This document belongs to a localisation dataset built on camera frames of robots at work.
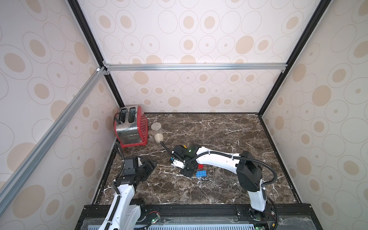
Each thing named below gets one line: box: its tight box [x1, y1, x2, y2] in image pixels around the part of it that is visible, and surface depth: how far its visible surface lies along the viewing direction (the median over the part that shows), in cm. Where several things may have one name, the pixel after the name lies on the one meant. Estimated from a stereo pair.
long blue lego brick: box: [195, 170, 207, 178], surface depth 89 cm
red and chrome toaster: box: [114, 104, 149, 149], surface depth 99 cm
